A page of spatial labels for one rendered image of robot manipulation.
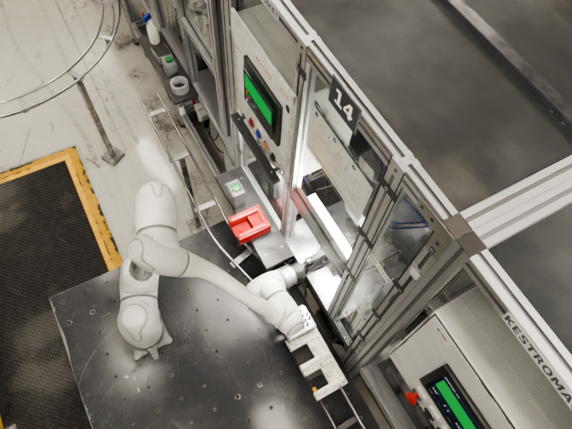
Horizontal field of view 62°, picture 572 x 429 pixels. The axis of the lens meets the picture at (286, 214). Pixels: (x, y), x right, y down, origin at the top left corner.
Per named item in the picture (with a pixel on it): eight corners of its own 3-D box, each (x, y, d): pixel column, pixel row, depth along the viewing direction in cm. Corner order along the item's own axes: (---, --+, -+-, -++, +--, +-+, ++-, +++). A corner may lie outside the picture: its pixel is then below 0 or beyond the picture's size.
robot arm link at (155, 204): (118, 308, 210) (118, 263, 220) (156, 306, 216) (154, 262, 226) (133, 227, 148) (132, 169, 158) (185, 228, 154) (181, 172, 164)
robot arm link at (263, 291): (277, 277, 204) (291, 300, 195) (243, 294, 199) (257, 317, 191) (273, 262, 196) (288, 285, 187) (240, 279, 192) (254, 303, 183)
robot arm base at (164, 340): (138, 370, 207) (134, 368, 202) (120, 325, 216) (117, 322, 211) (177, 350, 212) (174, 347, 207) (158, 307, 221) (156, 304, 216)
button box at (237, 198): (227, 197, 224) (225, 183, 214) (242, 190, 226) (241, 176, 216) (234, 209, 221) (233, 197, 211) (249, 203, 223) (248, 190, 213)
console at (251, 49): (230, 107, 191) (222, 9, 151) (292, 83, 199) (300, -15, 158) (279, 186, 174) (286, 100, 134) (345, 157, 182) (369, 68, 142)
